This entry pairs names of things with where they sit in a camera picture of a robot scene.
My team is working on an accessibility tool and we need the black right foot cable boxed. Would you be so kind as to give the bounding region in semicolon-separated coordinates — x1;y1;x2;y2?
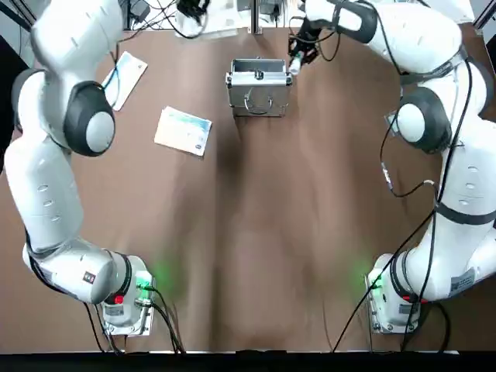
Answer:
332;211;453;353

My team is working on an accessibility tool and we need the white side table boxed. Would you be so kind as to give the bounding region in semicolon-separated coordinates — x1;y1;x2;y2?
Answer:
123;0;477;39

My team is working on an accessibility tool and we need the long blue white packet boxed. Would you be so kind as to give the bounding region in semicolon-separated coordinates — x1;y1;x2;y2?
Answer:
101;50;149;112

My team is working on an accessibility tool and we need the aluminium frame post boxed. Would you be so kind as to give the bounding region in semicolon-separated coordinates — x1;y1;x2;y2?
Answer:
250;0;265;36
473;0;496;29

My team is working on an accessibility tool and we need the white paper sheet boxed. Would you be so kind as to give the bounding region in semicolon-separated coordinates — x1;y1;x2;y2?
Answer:
174;9;238;39

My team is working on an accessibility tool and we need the aluminium first-aid case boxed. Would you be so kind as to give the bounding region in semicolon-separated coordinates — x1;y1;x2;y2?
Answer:
225;57;293;118

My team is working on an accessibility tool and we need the black power adapter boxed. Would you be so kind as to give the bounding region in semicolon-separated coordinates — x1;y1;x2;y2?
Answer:
129;0;151;20

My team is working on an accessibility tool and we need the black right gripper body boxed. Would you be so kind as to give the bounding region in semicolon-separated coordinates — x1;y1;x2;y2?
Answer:
294;17;325;46

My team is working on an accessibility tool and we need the blue white flat packet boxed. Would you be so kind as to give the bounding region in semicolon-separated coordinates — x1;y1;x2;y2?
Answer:
153;105;214;157

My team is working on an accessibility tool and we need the black left foot cable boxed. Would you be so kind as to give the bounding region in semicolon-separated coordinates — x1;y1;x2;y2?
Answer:
149;284;188;354

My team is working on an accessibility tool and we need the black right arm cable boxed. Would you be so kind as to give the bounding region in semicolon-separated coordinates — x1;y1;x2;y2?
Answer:
378;108;441;199

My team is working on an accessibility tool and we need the black foot cable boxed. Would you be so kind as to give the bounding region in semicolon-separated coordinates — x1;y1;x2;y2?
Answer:
149;284;188;354
332;211;453;353

